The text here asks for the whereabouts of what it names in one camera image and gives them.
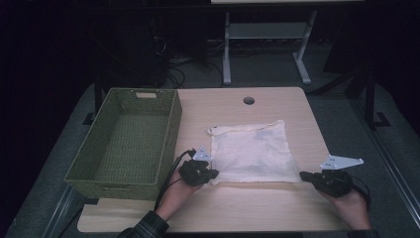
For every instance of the person's right hand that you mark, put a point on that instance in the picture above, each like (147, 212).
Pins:
(351, 211)

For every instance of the white metal stand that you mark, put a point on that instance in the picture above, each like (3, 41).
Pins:
(264, 31)

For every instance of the green woven basket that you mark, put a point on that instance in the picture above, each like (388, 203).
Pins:
(132, 142)

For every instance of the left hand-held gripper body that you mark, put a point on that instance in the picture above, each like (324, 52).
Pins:
(193, 173)

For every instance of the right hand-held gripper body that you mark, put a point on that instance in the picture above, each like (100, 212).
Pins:
(332, 183)

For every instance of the aluminium floor rail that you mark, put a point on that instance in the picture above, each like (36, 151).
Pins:
(389, 158)
(62, 211)

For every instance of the black stand leg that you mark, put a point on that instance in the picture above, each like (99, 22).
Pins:
(370, 99)

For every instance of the person's left hand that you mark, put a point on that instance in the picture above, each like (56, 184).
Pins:
(175, 198)

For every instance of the white cloth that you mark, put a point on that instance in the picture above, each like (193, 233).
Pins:
(254, 155)

